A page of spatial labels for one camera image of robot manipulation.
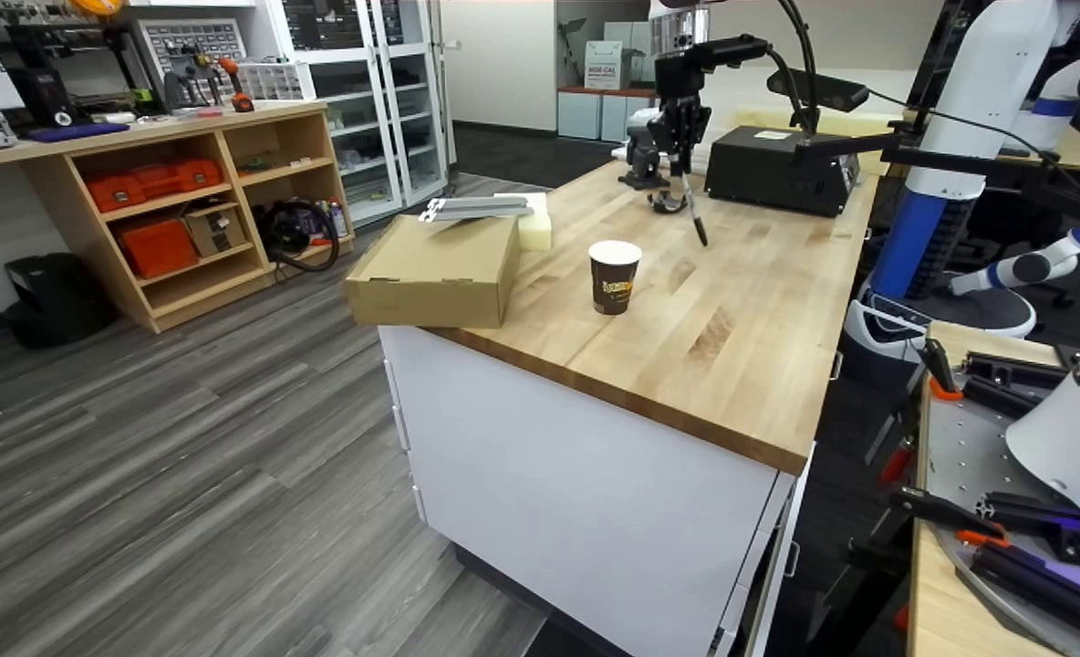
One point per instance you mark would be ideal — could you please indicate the black waste bin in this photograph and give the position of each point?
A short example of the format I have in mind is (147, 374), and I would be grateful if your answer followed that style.
(55, 299)

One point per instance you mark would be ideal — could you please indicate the red toolbox upper shelf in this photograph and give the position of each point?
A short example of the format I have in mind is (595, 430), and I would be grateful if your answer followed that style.
(153, 180)

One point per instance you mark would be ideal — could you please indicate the black 3d printer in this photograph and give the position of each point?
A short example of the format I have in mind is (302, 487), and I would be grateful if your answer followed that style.
(78, 69)

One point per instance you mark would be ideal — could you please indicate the small black camera on table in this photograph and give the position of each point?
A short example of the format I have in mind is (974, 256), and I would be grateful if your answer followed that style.
(644, 149)

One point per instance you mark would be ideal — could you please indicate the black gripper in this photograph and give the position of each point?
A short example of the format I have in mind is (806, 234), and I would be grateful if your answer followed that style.
(679, 79)

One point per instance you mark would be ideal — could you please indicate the white table cabinet base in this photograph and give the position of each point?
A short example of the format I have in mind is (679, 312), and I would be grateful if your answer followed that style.
(629, 526)

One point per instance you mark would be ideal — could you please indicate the black equipment box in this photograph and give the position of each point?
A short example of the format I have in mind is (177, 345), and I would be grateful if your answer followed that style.
(775, 167)

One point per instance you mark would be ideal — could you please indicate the small black clamp on table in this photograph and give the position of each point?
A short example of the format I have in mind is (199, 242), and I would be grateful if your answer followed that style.
(665, 202)

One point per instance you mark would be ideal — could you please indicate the yellow foam block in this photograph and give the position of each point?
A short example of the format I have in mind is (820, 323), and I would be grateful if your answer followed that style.
(531, 221)

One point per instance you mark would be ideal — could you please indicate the red toolbox lower shelf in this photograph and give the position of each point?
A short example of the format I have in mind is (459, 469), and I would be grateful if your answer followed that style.
(160, 244)

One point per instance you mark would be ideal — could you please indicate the small cardboard box on shelf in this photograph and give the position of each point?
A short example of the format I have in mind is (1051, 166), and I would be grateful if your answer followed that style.
(212, 232)

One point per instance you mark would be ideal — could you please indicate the white glass door cabinet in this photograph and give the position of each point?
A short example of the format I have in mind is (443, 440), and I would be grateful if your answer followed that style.
(373, 66)

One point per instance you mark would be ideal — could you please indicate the brown paper coffee cup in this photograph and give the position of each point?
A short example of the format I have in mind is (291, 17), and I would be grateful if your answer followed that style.
(615, 267)

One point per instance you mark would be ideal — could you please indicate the aluminium extrusion rail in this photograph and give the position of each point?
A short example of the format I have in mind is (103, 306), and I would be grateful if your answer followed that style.
(465, 210)

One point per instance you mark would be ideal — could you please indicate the wooden shelf unit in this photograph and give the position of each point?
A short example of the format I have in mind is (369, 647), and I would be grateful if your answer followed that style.
(283, 149)

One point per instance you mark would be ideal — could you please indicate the black bag on floor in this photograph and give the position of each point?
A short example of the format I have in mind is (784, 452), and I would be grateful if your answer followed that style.
(291, 227)

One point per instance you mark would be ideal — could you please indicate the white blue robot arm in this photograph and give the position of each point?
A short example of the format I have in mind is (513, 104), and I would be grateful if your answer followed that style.
(985, 126)

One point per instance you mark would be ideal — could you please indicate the red toolbox shelf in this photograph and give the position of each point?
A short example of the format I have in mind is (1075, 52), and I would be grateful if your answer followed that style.
(153, 180)
(160, 244)

